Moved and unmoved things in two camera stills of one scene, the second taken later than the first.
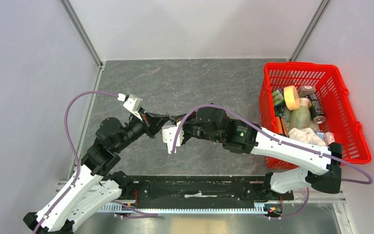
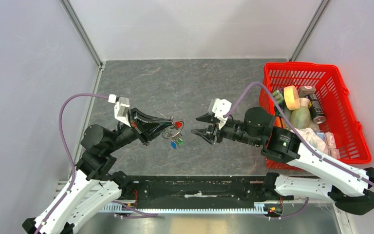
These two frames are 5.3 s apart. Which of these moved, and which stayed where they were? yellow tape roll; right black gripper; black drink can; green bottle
Moved: right black gripper
Stayed: yellow tape roll; green bottle; black drink can
